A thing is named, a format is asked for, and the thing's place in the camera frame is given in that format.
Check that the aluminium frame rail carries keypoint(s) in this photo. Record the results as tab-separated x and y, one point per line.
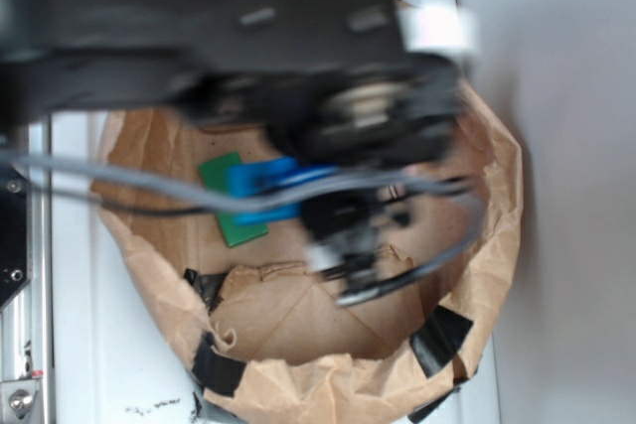
27	349

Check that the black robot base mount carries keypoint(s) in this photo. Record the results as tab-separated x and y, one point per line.
13	235

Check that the blue wooden block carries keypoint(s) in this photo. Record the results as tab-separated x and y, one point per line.
255	179

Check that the brown paper bag tray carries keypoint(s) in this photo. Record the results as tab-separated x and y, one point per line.
268	342

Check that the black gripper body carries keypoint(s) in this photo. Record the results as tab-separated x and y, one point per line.
345	238

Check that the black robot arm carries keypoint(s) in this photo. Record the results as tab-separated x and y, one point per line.
352	93

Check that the green wooden block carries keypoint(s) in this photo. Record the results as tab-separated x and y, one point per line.
213	174

